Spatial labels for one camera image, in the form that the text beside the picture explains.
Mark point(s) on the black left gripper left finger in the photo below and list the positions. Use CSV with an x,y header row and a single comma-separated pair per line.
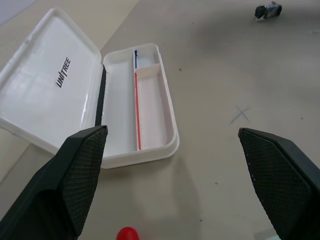
x,y
62,185

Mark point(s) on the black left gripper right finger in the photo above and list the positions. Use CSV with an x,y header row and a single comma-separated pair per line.
x,y
280,182

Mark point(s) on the white plastic case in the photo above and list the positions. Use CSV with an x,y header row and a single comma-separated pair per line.
x,y
82,92

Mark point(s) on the black crumpled lump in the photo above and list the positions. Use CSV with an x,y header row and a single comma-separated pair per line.
x,y
268,10

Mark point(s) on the red round object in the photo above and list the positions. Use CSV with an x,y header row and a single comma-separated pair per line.
x,y
128,233

